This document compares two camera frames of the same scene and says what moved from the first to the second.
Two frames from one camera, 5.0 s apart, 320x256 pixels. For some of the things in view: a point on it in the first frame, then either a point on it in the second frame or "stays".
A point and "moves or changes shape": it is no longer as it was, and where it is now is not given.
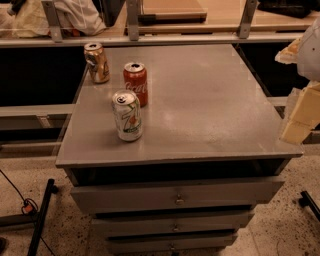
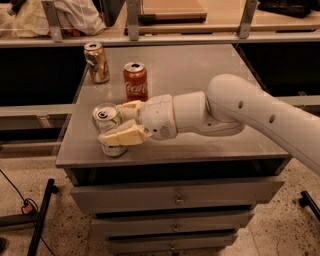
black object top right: [293, 8] stays
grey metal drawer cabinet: [214, 147] stays
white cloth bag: [30, 18] stays
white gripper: [310, 55] → [157, 116]
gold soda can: [97, 63] stays
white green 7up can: [127, 115] moves or changes shape
